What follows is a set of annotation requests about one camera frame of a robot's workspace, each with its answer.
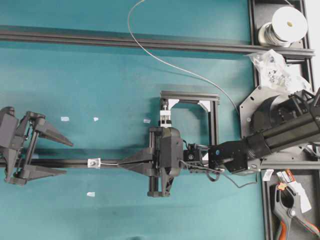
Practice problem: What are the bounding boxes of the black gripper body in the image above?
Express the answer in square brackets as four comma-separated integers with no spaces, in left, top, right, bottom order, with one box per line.
[147,127,184,198]

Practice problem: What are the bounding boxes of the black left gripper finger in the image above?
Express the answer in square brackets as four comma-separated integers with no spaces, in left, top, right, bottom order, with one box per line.
[118,163,153,177]

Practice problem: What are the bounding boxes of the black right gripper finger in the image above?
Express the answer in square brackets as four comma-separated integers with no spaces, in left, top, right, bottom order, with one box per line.
[118,147,153,165]

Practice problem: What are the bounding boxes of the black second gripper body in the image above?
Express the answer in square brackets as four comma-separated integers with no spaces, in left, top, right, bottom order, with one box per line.
[0,106,46,186]

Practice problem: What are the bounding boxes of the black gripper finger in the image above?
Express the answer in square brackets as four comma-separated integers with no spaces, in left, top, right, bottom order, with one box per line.
[14,164,67,179]
[34,118,74,147]

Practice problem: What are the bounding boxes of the thin grey wire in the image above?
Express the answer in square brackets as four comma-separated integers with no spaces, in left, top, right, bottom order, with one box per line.
[99,0,240,167]

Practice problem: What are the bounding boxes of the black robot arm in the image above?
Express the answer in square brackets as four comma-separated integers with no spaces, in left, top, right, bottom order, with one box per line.
[0,89,320,197]

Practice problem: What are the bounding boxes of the silver metal fitting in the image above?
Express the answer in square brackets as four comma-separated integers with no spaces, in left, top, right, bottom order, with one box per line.
[87,158,101,169]

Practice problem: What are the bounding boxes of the white clamp block fixture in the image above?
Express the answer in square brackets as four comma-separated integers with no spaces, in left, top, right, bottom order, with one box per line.
[159,98,172,128]

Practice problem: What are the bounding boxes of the orange black spring clamp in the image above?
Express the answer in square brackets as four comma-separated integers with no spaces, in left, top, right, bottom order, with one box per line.
[271,182,320,240]

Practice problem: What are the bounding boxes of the clear plastic parts bag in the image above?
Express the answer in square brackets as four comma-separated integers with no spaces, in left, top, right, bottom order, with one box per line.
[247,49,312,94]

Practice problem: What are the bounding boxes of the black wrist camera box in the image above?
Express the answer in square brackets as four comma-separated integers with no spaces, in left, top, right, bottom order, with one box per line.
[183,144,202,165]

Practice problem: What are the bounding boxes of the black aluminium extrusion rail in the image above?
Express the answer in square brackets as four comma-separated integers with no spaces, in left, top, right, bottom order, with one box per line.
[0,24,316,59]
[0,156,156,170]

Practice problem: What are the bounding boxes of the black camera cable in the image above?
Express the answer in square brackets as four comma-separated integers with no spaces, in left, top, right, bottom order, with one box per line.
[178,158,260,189]

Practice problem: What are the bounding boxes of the small black extrusion frame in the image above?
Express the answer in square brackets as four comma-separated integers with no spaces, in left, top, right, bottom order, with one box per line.
[160,91,220,145]

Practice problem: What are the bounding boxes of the white wire spool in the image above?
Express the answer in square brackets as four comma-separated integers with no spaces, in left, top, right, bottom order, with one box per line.
[257,6,308,48]

